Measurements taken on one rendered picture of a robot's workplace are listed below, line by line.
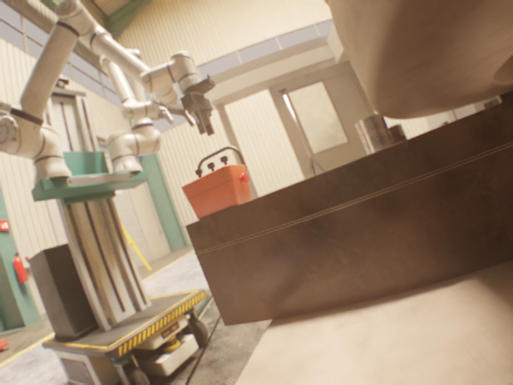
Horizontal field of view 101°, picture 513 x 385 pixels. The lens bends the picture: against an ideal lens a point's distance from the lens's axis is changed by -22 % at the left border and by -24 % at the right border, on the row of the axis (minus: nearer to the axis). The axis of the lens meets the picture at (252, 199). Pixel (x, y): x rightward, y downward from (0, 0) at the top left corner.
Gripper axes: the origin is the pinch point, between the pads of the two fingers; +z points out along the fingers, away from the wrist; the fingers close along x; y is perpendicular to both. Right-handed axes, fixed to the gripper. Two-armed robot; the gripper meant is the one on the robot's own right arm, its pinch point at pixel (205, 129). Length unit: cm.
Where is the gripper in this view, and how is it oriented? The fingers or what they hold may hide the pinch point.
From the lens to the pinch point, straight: 101.8
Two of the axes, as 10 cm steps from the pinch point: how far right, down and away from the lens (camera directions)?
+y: -8.5, 3.3, 4.1
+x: -4.0, 1.2, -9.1
